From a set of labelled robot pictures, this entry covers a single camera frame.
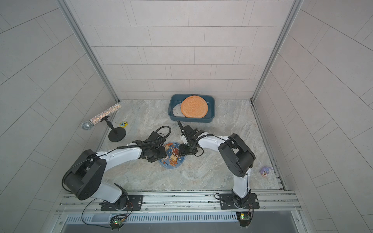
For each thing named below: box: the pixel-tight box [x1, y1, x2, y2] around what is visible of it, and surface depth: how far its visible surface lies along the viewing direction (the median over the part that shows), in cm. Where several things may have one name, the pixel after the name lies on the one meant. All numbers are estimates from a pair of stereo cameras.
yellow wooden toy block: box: [119, 121, 129, 128], surface depth 102 cm
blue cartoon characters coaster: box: [158, 141, 186, 170], surface depth 88 cm
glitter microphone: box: [81, 103, 122, 131], surface depth 79 cm
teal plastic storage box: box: [167, 93, 216, 123], surface depth 110 cm
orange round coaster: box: [180, 95, 209, 119], surface depth 110 cm
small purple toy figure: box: [259, 166, 273, 178], surface depth 80 cm
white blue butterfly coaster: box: [172, 102, 186, 117], surface depth 111 cm
